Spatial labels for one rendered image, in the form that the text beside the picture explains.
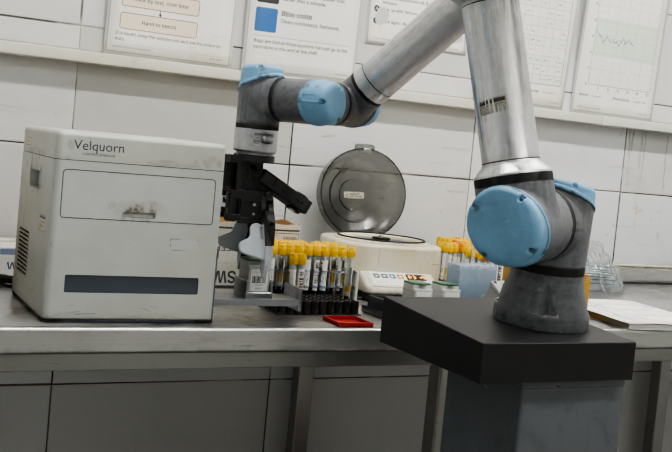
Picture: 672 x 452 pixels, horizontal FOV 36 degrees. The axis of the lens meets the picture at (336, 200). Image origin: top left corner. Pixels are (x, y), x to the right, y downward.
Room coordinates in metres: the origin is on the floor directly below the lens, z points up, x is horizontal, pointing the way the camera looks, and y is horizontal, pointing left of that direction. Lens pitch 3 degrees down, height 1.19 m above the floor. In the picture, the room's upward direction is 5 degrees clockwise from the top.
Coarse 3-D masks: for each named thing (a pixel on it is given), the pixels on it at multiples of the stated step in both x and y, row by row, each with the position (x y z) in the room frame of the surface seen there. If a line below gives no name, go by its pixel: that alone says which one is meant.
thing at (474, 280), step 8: (448, 264) 2.10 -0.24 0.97; (456, 264) 2.08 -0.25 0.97; (464, 264) 2.09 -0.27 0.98; (472, 264) 2.11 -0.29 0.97; (480, 264) 2.12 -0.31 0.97; (488, 264) 2.14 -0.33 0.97; (448, 272) 2.09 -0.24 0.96; (456, 272) 2.07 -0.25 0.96; (464, 272) 2.07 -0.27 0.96; (472, 272) 2.09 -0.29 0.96; (480, 272) 2.10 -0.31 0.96; (488, 272) 2.11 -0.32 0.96; (496, 272) 2.12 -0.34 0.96; (448, 280) 2.09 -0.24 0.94; (456, 280) 2.07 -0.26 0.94; (464, 280) 2.07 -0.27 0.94; (472, 280) 2.09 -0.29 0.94; (480, 280) 2.10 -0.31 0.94; (488, 280) 2.11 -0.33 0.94; (464, 288) 2.08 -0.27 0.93; (472, 288) 2.09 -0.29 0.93; (480, 288) 2.10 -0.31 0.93; (464, 296) 2.08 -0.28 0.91; (472, 296) 2.09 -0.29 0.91; (480, 296) 2.10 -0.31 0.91
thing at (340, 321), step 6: (324, 318) 1.85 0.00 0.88; (330, 318) 1.83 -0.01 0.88; (336, 318) 1.86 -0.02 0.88; (342, 318) 1.87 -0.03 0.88; (348, 318) 1.88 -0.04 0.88; (354, 318) 1.88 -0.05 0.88; (360, 318) 1.86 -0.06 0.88; (336, 324) 1.81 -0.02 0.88; (342, 324) 1.80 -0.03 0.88; (348, 324) 1.80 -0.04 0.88; (354, 324) 1.81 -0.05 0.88; (360, 324) 1.81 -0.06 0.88; (366, 324) 1.82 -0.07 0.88; (372, 324) 1.83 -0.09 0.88
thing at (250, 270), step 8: (240, 264) 1.81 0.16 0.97; (248, 264) 1.78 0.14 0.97; (256, 264) 1.78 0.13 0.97; (240, 272) 1.80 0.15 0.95; (248, 272) 1.77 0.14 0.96; (256, 272) 1.77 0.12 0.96; (248, 280) 1.77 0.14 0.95; (256, 280) 1.78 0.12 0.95; (264, 280) 1.78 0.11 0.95; (248, 288) 1.77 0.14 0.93; (256, 288) 1.78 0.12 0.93; (264, 288) 1.78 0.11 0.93
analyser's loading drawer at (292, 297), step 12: (240, 288) 1.78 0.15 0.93; (288, 288) 1.84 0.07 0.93; (300, 288) 1.81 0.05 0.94; (216, 300) 1.73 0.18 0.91; (228, 300) 1.74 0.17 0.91; (240, 300) 1.75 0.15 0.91; (252, 300) 1.76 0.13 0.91; (264, 300) 1.77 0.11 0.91; (276, 300) 1.78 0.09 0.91; (288, 300) 1.79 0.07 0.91; (300, 300) 1.80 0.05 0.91
